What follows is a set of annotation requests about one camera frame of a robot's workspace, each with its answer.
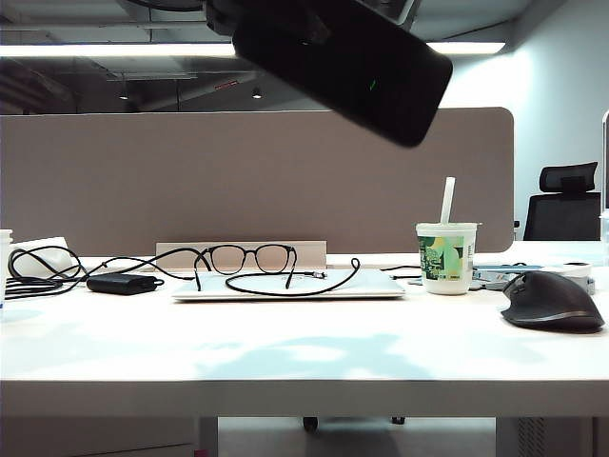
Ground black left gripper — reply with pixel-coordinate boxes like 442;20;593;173
204;0;333;47

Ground black smartphone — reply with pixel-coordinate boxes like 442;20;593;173
231;0;454;149

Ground black charger cable with plug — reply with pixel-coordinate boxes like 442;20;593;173
226;257;362;298

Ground white drink cup green label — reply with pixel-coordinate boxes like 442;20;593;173
416;222;482;296

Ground brown desk partition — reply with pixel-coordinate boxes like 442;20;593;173
0;106;517;257

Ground narrow white desk leg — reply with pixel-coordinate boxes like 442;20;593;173
197;417;220;457

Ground wide white desk leg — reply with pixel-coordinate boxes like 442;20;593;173
494;417;596;457

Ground white drinking straw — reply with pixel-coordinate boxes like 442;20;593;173
440;176;458;225

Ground long ceiling light strip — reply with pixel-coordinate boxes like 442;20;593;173
0;41;508;59

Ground black-rimmed eyeglasses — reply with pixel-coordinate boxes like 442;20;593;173
193;243;299;291

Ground silver closed laptop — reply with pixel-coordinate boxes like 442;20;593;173
170;267;409;302

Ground blue-grey USB hub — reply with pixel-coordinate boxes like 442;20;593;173
475;263;543;272

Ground black mesh office chair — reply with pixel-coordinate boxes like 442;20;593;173
522;160;603;242

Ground black power adapter brick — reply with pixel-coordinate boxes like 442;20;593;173
86;272;167;296

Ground white plastic device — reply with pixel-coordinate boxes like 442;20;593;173
11;235;83;279

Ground clear plastic food container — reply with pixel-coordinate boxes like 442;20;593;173
598;210;609;267

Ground black computer mouse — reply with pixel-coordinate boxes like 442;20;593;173
500;269;606;334

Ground white paper cup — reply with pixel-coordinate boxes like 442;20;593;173
0;228;15;305

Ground short black hub cable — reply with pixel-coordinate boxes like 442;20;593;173
380;265;424;280

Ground thin black adapter cable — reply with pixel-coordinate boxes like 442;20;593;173
88;246;213;286

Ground thick black power cord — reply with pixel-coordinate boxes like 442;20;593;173
7;246;89;300

